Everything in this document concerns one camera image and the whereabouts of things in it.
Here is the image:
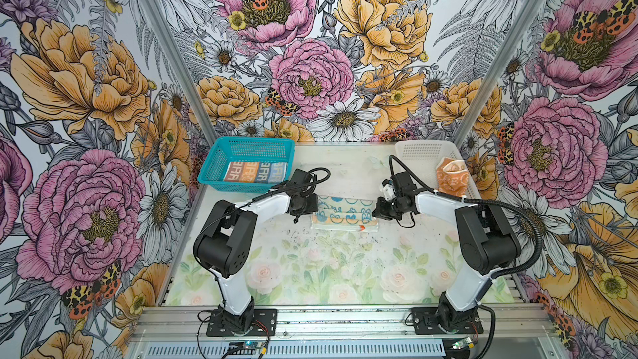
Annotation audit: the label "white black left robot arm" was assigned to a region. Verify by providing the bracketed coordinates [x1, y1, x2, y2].
[192, 168, 331, 337]

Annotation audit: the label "aluminium front rail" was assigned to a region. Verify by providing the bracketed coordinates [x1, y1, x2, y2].
[126, 303, 569, 358]

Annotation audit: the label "aluminium corner post right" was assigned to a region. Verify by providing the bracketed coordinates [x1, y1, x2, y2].
[453, 0, 547, 147]

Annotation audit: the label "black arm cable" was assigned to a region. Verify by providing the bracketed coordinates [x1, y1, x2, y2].
[388, 154, 544, 359]
[191, 166, 332, 359]

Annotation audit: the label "aluminium corner post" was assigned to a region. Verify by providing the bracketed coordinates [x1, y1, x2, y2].
[453, 0, 547, 147]
[138, 0, 219, 147]

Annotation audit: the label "aluminium corner post left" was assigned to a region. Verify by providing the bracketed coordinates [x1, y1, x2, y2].
[138, 0, 219, 147]

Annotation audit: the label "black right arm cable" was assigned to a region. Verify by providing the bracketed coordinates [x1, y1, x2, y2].
[388, 154, 544, 359]

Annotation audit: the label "teal plastic basket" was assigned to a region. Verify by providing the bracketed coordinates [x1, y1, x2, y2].
[198, 136, 296, 194]

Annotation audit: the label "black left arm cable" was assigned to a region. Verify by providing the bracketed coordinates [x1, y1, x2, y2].
[191, 166, 332, 359]

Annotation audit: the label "striped rabbit lettering towel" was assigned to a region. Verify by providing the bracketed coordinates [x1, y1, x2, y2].
[223, 161, 287, 184]

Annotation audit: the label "cream towel blue swirls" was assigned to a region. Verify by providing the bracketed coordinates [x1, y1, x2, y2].
[311, 195, 380, 233]

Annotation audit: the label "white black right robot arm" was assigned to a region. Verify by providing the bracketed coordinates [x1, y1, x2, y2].
[372, 171, 522, 333]

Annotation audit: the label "orange and white towel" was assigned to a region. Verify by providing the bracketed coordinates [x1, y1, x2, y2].
[436, 157, 470, 197]

